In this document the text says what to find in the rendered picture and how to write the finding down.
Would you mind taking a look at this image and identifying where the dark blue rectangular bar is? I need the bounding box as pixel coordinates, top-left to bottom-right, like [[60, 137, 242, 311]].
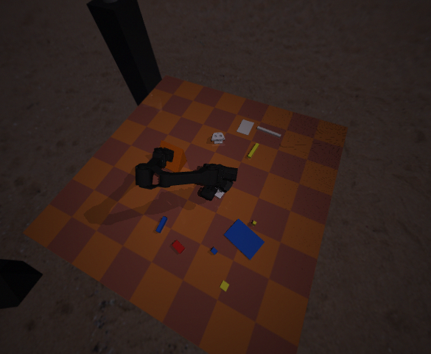
[[156, 216, 168, 233]]

